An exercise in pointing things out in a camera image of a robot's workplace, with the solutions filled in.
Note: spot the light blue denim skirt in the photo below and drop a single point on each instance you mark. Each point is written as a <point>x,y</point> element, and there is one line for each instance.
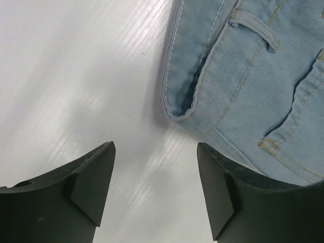
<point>246,77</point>

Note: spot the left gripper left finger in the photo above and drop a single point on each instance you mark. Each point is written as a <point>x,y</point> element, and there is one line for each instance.
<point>63,205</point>

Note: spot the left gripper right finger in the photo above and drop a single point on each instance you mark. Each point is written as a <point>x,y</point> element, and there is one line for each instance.
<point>245,206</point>

